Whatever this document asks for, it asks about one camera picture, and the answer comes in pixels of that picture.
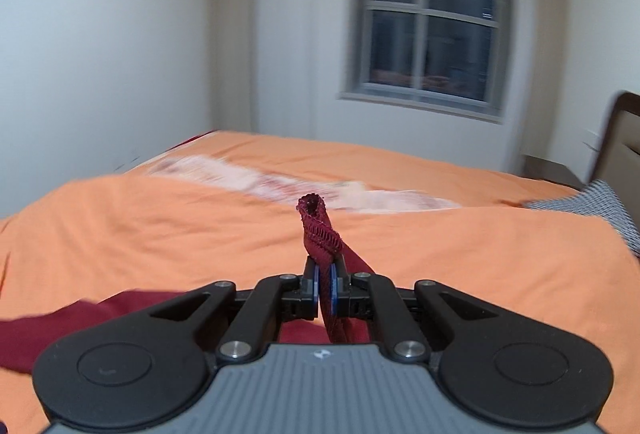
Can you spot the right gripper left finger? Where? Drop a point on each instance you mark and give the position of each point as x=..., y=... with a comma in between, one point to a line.
x=299, y=299

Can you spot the brown padded headboard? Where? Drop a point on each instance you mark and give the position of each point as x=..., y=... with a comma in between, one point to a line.
x=618, y=159

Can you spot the checkered pillow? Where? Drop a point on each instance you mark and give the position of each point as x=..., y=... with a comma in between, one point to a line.
x=597, y=199

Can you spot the window with grey frame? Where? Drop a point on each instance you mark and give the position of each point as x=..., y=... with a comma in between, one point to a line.
x=446, y=55

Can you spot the maroon garment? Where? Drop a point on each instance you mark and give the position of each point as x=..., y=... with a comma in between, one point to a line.
x=24, y=339

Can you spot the floral white quilt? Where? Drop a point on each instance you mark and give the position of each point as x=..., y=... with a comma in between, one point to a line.
x=350, y=196

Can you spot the beige curtain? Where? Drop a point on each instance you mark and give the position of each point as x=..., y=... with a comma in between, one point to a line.
x=261, y=71

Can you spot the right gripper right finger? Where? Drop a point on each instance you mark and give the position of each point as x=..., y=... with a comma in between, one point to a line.
x=349, y=291

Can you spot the dark bedside table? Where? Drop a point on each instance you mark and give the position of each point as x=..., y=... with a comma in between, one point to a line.
x=541, y=169

